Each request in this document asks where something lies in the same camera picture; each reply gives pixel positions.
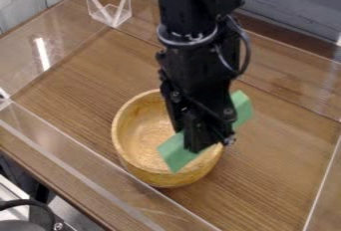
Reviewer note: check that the clear acrylic corner bracket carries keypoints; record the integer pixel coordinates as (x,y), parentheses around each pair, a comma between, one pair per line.
(110,14)

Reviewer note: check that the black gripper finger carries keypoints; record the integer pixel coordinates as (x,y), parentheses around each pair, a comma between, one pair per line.
(203,129)

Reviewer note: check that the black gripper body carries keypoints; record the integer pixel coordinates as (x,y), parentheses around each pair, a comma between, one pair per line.
(199,66)

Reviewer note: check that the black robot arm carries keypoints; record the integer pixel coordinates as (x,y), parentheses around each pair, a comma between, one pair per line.
(195,17)

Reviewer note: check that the green rectangular block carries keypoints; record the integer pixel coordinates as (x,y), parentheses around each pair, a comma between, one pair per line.
(171,150)

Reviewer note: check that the light wooden bowl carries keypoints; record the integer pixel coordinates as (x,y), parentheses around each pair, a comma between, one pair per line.
(140,128)

